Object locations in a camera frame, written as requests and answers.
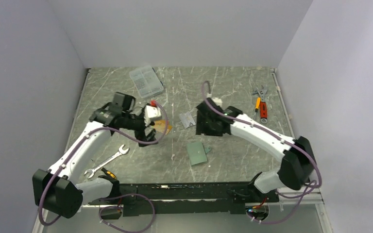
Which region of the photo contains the aluminium frame rail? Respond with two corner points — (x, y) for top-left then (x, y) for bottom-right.
(78, 188), (322, 225)

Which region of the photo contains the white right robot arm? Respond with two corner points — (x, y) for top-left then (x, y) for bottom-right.
(196, 99), (315, 201)

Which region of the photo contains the yellow black screwdriver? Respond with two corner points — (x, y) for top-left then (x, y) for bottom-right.
(101, 167), (117, 179)

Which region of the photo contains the silver open-end wrench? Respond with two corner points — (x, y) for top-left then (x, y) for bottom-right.
(84, 145), (129, 179)

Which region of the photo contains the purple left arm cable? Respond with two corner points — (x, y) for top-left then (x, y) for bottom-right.
(37, 100), (170, 233)

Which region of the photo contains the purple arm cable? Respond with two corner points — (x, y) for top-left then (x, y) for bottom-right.
(201, 80), (323, 225)
(37, 100), (170, 233)

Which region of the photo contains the orange small screwdriver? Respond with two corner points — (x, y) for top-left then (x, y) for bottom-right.
(254, 97), (261, 113)

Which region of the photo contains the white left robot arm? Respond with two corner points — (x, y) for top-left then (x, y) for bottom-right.
(32, 92), (166, 225)

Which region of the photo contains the red adjustable wrench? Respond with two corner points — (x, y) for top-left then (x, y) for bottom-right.
(252, 85), (268, 124)

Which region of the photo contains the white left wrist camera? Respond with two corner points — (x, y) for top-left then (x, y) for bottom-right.
(143, 100), (162, 126)

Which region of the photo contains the green card holder wallet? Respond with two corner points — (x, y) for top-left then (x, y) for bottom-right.
(186, 142), (211, 166)

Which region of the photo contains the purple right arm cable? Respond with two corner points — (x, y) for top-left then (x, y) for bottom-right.
(201, 80), (323, 225)

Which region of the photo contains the clear plastic organizer box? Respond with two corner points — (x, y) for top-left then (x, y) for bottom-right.
(129, 66), (164, 99)

